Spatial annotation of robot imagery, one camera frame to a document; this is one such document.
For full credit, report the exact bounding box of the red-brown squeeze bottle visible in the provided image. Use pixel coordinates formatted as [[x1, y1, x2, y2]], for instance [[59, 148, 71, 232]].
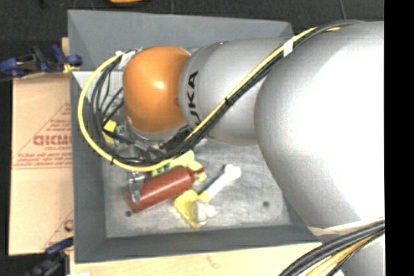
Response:
[[125, 165, 207, 214]]

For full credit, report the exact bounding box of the yellow cloth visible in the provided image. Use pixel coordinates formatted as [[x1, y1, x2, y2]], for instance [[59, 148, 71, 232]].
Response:
[[168, 150, 212, 229]]

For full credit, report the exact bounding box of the white lumpy toy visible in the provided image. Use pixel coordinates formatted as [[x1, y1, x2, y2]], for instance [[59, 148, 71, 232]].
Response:
[[195, 202, 219, 224]]

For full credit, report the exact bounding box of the white toy bone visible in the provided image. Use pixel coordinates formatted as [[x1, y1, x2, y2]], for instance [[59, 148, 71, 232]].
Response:
[[199, 164, 243, 202]]

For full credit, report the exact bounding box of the brown cardboard board, red print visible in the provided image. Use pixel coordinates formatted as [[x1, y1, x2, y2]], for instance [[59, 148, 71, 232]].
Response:
[[8, 37, 75, 256]]

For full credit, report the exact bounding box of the grey metal bin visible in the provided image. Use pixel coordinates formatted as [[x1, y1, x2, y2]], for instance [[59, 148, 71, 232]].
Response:
[[67, 9, 321, 263]]

